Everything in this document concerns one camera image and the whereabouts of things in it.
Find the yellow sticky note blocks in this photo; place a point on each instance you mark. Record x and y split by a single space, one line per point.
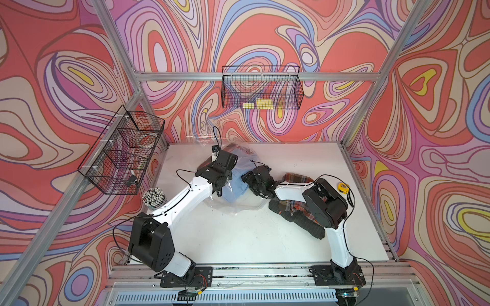
259 104

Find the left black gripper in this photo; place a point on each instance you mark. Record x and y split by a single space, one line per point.
229 175

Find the black wire basket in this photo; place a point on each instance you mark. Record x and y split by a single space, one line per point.
118 161
246 83

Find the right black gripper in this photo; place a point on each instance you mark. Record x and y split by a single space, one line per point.
249 178

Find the red plaid shirt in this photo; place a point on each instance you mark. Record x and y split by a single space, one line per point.
290 191

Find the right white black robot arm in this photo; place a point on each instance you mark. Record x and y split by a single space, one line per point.
314 205

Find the black wire basket back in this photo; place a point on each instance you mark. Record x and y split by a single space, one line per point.
246 83

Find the yellow tape measure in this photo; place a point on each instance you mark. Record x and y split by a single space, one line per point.
345 189

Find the clear plastic vacuum bag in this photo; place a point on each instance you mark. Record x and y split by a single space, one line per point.
247 159

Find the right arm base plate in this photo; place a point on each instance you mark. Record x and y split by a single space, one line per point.
333 275

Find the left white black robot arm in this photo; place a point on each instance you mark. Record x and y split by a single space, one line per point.
151 240

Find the black wire basket left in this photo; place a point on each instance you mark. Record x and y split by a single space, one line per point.
118 161

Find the bundle of white sticks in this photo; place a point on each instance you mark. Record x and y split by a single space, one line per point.
154 198

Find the light blue shirt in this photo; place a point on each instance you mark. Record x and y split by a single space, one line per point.
235 187

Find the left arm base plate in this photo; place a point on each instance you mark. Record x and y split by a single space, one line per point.
198 277

